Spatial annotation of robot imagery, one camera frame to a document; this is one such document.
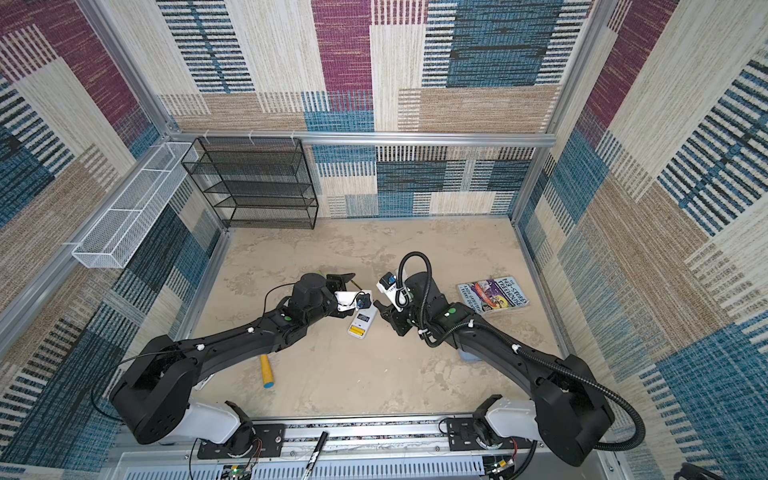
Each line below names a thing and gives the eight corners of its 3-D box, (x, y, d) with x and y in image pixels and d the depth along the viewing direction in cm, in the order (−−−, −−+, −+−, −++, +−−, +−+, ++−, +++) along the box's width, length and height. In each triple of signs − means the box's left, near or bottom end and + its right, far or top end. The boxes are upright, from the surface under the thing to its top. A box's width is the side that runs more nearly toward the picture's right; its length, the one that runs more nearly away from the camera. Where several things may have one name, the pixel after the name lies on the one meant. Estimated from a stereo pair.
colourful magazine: (470, 315, 96) (472, 311, 94) (459, 288, 102) (461, 283, 100) (525, 305, 98) (528, 300, 96) (511, 279, 104) (514, 274, 102)
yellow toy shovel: (266, 390, 83) (263, 387, 81) (261, 359, 88) (258, 356, 87) (275, 386, 84) (273, 383, 82) (270, 355, 89) (267, 352, 87)
